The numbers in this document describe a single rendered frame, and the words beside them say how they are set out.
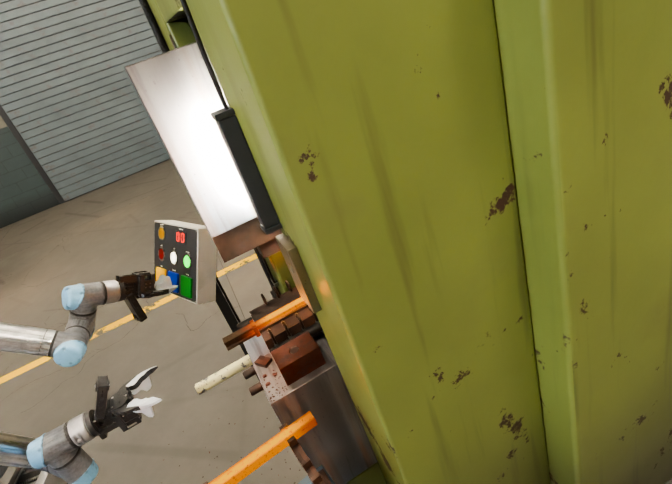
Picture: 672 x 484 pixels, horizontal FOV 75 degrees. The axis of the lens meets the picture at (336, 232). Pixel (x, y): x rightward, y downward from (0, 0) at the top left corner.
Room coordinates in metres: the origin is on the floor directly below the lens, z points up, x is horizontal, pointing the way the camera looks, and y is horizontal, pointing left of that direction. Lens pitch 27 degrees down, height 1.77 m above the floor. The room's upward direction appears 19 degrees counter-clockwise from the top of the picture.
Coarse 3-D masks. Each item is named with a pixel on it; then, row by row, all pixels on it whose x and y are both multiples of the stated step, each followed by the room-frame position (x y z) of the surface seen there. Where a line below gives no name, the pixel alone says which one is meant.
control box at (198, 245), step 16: (160, 224) 1.68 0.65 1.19; (176, 224) 1.59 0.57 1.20; (192, 224) 1.61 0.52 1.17; (160, 240) 1.66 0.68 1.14; (176, 240) 1.56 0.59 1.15; (192, 240) 1.48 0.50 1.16; (208, 240) 1.48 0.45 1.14; (176, 256) 1.54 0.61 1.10; (192, 256) 1.46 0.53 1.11; (208, 256) 1.46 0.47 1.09; (176, 272) 1.52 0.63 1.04; (192, 272) 1.44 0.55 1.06; (208, 272) 1.44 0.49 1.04; (192, 288) 1.42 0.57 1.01; (208, 288) 1.42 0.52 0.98
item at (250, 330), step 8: (288, 304) 1.11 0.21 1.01; (296, 304) 1.10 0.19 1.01; (272, 312) 1.10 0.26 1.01; (280, 312) 1.09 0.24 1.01; (288, 312) 1.09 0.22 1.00; (264, 320) 1.08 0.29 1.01; (272, 320) 1.07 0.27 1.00; (248, 328) 1.06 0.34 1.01; (256, 328) 1.05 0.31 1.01; (232, 336) 1.05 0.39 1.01; (240, 336) 1.04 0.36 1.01; (248, 336) 1.05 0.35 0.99; (224, 344) 1.03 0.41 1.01; (232, 344) 1.04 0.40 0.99
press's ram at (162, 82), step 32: (160, 64) 0.97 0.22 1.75; (192, 64) 0.99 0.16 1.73; (160, 96) 0.96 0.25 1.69; (192, 96) 0.98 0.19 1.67; (224, 96) 1.00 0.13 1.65; (160, 128) 0.95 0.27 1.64; (192, 128) 0.97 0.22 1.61; (192, 160) 0.96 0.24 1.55; (224, 160) 0.98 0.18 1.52; (192, 192) 0.95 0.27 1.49; (224, 192) 0.97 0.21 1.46; (224, 224) 0.96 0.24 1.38
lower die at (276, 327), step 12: (276, 300) 1.20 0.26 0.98; (288, 300) 1.16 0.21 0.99; (252, 312) 1.18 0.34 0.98; (264, 312) 1.14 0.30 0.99; (300, 312) 1.08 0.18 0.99; (276, 324) 1.06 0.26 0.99; (288, 324) 1.04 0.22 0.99; (300, 324) 1.03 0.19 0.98; (312, 324) 1.04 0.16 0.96; (264, 336) 1.02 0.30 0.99; (276, 336) 1.01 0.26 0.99
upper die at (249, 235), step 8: (248, 224) 1.03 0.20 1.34; (256, 224) 1.03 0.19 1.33; (224, 232) 1.01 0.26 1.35; (232, 232) 1.01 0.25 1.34; (240, 232) 1.02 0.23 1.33; (248, 232) 1.02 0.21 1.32; (256, 232) 1.03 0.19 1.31; (264, 232) 1.03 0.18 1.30; (280, 232) 1.05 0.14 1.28; (216, 240) 1.00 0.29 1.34; (224, 240) 1.01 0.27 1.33; (232, 240) 1.01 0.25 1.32; (240, 240) 1.02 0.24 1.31; (248, 240) 1.02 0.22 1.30; (256, 240) 1.03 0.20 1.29; (264, 240) 1.03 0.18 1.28; (224, 248) 1.00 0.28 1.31; (232, 248) 1.01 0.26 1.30; (240, 248) 1.01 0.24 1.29; (248, 248) 1.02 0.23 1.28; (224, 256) 1.00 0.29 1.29; (232, 256) 1.01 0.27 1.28
